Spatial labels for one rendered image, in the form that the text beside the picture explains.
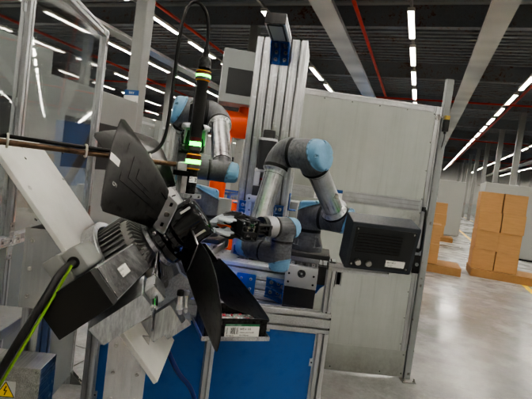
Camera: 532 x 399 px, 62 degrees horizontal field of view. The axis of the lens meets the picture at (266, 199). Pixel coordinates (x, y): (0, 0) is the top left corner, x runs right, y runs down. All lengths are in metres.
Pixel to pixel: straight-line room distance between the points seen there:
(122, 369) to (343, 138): 2.34
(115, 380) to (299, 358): 0.79
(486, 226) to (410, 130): 6.03
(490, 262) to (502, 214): 0.91
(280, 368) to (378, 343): 1.73
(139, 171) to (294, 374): 1.10
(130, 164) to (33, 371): 0.54
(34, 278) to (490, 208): 8.54
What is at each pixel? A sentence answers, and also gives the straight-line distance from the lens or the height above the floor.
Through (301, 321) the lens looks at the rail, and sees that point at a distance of 1.74.
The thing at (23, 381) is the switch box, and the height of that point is 0.81.
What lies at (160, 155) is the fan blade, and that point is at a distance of 1.35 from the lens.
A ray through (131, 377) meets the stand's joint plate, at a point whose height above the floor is 0.80.
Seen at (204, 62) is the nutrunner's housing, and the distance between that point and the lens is 1.31.
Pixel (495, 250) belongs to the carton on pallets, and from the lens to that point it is 9.26.
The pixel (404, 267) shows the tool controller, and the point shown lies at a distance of 1.76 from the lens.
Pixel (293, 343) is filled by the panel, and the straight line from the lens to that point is 1.78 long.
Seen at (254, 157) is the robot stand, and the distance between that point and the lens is 2.19.
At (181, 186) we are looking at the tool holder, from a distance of 1.27.
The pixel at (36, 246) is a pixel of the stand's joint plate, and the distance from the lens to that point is 1.23.
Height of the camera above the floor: 1.35
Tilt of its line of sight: 3 degrees down
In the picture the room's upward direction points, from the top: 7 degrees clockwise
